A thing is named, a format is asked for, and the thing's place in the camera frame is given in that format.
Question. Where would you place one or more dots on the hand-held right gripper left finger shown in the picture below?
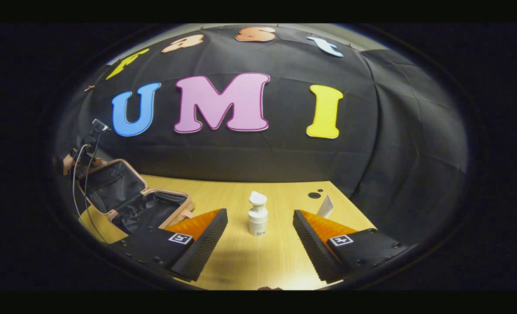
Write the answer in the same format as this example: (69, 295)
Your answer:
(208, 244)

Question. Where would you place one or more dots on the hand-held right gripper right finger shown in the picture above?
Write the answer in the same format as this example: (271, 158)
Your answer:
(310, 244)

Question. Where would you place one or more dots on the white squeeze tube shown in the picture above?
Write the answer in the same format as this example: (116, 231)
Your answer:
(326, 208)

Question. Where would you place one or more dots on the white pump bottle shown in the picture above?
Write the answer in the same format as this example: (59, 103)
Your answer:
(258, 218)

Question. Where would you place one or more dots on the pink suitcase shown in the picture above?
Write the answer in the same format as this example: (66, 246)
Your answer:
(123, 192)

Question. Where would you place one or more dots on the red cloth clip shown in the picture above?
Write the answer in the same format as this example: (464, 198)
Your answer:
(89, 88)

